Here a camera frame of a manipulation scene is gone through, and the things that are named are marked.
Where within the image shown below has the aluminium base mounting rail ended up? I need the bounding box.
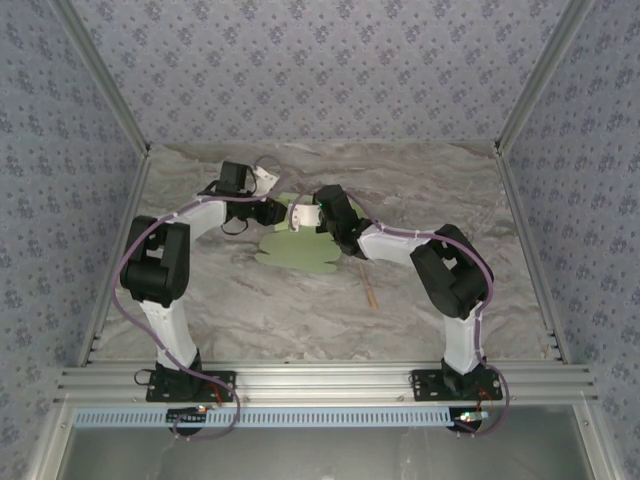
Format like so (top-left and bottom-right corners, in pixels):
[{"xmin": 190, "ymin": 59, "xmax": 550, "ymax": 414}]
[{"xmin": 54, "ymin": 363, "xmax": 599, "ymax": 405}]

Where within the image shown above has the aluminium table side rail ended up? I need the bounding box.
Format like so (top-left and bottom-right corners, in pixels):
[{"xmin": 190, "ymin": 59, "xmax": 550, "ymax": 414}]
[
  {"xmin": 75, "ymin": 149, "xmax": 152, "ymax": 369},
  {"xmin": 493, "ymin": 149, "xmax": 572, "ymax": 365}
]

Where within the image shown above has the small black circuit board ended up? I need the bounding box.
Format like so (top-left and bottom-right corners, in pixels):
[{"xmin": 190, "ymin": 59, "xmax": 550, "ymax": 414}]
[
  {"xmin": 451, "ymin": 407, "xmax": 490, "ymax": 432},
  {"xmin": 166, "ymin": 405, "xmax": 210, "ymax": 425}
]

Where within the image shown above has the aluminium table end rail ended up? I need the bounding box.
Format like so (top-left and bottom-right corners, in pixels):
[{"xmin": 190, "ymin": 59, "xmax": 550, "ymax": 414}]
[{"xmin": 148, "ymin": 141, "xmax": 499, "ymax": 150}]

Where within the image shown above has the aluminium slanted frame post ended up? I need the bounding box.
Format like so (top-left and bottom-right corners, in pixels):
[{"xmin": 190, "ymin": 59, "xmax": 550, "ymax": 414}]
[
  {"xmin": 49, "ymin": 0, "xmax": 152, "ymax": 157},
  {"xmin": 493, "ymin": 0, "xmax": 597, "ymax": 156}
]

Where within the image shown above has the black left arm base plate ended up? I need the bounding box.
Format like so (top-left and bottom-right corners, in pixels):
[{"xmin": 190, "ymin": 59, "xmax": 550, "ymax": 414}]
[{"xmin": 145, "ymin": 370, "xmax": 237, "ymax": 403}]

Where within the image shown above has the light blue slotted cable duct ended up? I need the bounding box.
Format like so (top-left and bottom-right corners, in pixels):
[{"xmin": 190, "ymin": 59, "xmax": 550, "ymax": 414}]
[{"xmin": 73, "ymin": 407, "xmax": 454, "ymax": 430}]

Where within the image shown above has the light green paper box sheet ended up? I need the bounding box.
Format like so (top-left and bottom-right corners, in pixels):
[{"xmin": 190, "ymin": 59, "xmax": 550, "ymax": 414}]
[{"xmin": 254, "ymin": 192, "xmax": 374, "ymax": 275}]

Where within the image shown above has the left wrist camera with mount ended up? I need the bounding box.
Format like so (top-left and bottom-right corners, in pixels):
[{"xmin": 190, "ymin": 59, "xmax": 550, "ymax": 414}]
[{"xmin": 251, "ymin": 164, "xmax": 282, "ymax": 195}]

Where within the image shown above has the printed wooden chopstick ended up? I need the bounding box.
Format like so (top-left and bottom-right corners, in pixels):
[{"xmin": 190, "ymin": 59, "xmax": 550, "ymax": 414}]
[{"xmin": 357, "ymin": 263, "xmax": 382, "ymax": 309}]

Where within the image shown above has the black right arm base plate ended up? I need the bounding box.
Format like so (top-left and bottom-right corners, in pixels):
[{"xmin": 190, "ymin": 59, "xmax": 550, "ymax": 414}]
[{"xmin": 410, "ymin": 369, "xmax": 504, "ymax": 403}]

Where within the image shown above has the aluminium lower frame rail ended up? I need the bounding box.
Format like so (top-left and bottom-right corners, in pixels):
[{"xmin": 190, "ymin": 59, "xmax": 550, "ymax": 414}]
[
  {"xmin": 574, "ymin": 403, "xmax": 617, "ymax": 480},
  {"xmin": 24, "ymin": 403, "xmax": 76, "ymax": 480}
]

